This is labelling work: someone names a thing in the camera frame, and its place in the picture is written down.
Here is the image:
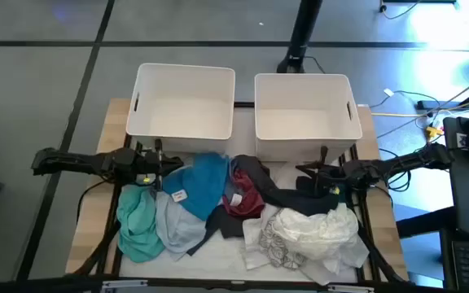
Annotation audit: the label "sheer white garment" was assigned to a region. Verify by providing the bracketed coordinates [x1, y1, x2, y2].
[299, 243, 370, 286]

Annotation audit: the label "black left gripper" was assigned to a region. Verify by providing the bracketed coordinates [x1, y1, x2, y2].
[134, 138, 186, 191]

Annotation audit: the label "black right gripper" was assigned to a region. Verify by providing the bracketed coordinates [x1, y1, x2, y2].
[295, 145, 368, 195]

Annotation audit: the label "blue cloth garment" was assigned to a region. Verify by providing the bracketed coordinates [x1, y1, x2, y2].
[162, 152, 231, 222]

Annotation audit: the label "yellow cable connector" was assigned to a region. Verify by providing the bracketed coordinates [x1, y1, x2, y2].
[424, 125, 444, 142]

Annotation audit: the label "maroon garment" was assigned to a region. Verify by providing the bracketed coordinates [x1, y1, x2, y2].
[221, 168, 266, 219]

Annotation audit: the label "teal garment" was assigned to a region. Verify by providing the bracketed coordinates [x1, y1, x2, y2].
[116, 185, 166, 264]

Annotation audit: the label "black garment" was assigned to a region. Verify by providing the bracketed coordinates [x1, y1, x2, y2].
[186, 203, 246, 257]

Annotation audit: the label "black coiled cable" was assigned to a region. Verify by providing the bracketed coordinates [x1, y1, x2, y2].
[379, 146, 414, 193]

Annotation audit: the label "white perforated plastic bin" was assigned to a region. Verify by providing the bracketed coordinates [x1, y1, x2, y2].
[125, 63, 236, 154]
[253, 72, 363, 164]

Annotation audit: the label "black pole stand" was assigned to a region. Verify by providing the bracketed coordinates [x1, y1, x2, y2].
[276, 0, 324, 75]

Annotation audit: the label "plain white garment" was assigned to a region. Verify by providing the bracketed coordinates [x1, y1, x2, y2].
[273, 203, 360, 261]

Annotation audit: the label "slate blue garment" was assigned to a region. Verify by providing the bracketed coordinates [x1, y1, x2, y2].
[217, 156, 239, 204]

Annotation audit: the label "navy garment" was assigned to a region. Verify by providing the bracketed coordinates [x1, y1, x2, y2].
[274, 189, 341, 216]

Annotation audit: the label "beige floor cable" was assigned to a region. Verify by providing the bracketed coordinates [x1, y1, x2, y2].
[379, 0, 423, 20]

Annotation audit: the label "light blue patterned garment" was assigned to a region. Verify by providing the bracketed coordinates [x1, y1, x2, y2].
[152, 189, 209, 261]

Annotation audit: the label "white garment grey print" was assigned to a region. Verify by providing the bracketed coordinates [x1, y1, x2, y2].
[240, 203, 309, 270]

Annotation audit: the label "black floor cable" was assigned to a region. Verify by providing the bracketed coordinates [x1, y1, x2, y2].
[303, 55, 327, 75]

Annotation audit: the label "silver aluminium frame bracket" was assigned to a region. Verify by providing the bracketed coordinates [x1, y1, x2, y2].
[327, 284, 376, 293]
[101, 279, 149, 292]

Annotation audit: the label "black stand legs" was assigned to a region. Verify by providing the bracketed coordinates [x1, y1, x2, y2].
[416, 79, 469, 112]

